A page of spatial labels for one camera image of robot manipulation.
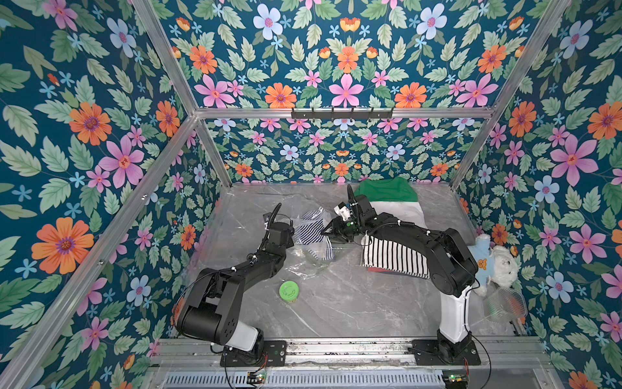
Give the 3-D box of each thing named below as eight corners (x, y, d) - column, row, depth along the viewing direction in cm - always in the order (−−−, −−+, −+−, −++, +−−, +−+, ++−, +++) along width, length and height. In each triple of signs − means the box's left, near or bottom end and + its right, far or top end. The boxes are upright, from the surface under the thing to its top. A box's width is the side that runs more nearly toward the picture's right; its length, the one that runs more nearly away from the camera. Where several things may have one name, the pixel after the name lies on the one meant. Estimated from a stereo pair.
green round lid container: (280, 302, 85) (278, 297, 82) (282, 285, 89) (280, 280, 86) (298, 301, 85) (297, 297, 82) (299, 285, 89) (298, 280, 86)
